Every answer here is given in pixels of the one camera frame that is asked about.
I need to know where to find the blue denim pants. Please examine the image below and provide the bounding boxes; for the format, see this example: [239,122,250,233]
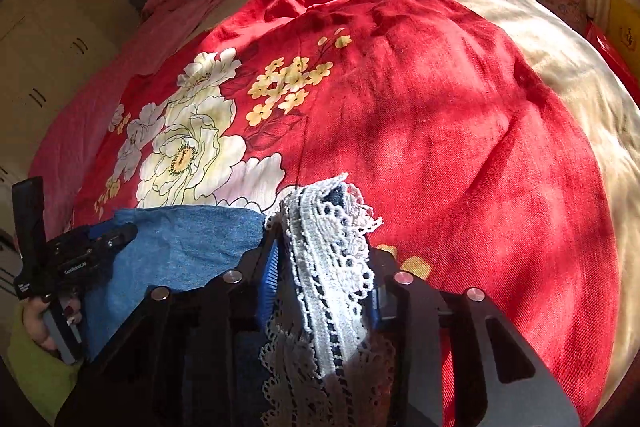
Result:
[81,173,402,427]

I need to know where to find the left green sleeve forearm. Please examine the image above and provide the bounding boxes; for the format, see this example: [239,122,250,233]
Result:
[6,305,82,425]

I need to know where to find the person's left hand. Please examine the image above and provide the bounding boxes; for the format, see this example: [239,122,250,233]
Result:
[21,296,82,353]

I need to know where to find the cream wardrobe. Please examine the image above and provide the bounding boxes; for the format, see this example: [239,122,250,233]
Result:
[0,0,120,188]

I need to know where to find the beige mattress sheet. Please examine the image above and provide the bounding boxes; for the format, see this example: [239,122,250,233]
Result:
[195,0,639,402]

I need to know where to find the red floral bedspread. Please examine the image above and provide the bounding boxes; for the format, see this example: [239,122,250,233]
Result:
[73,0,618,421]

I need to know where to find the yellow bag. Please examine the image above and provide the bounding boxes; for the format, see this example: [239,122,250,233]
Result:
[608,0,640,78]

